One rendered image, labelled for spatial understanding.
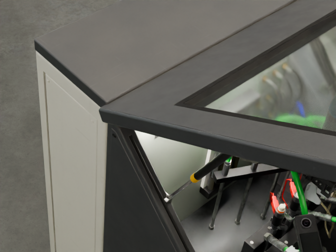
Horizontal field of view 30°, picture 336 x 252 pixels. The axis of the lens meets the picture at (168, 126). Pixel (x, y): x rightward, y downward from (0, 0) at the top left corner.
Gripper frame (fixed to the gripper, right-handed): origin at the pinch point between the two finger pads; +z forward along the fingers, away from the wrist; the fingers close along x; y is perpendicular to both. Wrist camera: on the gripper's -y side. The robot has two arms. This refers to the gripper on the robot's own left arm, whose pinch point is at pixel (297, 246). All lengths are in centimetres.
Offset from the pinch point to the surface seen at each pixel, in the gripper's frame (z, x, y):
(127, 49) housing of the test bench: 5, -31, -54
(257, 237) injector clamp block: 32.2, -5.6, 3.2
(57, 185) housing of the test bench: 36, -60, -22
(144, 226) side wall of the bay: 4.9, -35.1, -10.5
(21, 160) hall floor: 170, -102, -27
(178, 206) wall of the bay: 44, -26, -8
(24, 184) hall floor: 159, -100, -16
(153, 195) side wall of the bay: -4.7, -31.1, -18.6
